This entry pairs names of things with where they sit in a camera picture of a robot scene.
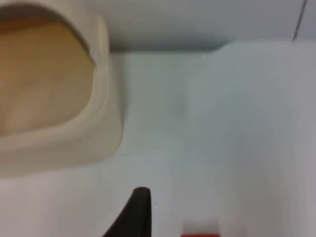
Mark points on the cream box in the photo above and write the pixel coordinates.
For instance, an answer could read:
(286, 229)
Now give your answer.
(98, 128)

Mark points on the red block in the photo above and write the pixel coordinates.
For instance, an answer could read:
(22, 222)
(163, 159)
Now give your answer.
(200, 235)

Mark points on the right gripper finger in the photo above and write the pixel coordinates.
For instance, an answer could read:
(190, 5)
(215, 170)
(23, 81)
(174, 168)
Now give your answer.
(138, 217)

